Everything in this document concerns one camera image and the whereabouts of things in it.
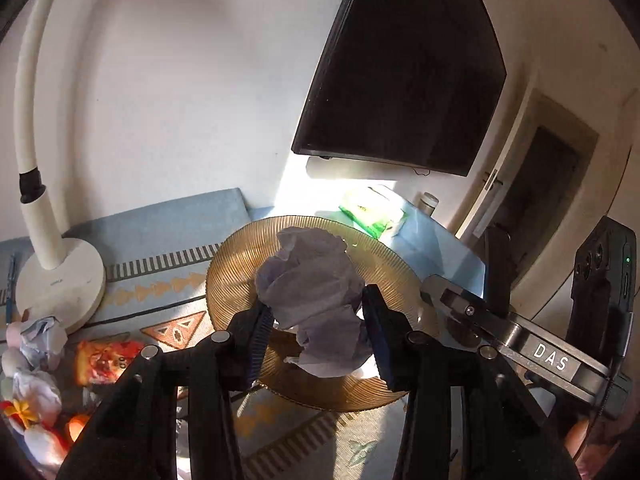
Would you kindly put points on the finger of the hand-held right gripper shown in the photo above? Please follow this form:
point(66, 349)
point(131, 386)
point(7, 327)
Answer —
point(455, 305)
point(502, 270)

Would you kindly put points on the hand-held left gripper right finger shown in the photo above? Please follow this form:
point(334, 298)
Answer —
point(381, 350)

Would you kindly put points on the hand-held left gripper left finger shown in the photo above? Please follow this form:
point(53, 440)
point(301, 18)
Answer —
point(259, 347)

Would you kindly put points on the large white tissue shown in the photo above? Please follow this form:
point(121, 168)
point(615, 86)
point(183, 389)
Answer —
point(310, 290)

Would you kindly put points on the amber ribbed glass plate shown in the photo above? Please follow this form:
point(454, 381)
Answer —
point(240, 270)

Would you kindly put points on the person's right hand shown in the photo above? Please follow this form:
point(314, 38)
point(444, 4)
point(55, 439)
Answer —
point(579, 440)

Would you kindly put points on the small white capped bottle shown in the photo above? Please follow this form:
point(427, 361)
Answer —
point(428, 204)

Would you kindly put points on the white door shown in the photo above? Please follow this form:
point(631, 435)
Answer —
point(545, 170)

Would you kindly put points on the green wet wipes pack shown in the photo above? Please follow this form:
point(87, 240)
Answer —
point(370, 210)

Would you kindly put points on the blue patterned table mat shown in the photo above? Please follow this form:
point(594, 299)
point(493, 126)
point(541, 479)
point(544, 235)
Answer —
point(175, 220)

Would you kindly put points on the red snack packet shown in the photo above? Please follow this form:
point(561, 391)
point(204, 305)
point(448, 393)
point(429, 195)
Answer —
point(105, 360)

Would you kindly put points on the small orange ball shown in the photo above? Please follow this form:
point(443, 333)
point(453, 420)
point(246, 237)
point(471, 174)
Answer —
point(78, 427)

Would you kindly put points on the white desk lamp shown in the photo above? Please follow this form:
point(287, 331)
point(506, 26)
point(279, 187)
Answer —
point(55, 280)

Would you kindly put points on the black television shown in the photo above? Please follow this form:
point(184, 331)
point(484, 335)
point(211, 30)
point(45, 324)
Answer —
point(400, 70)

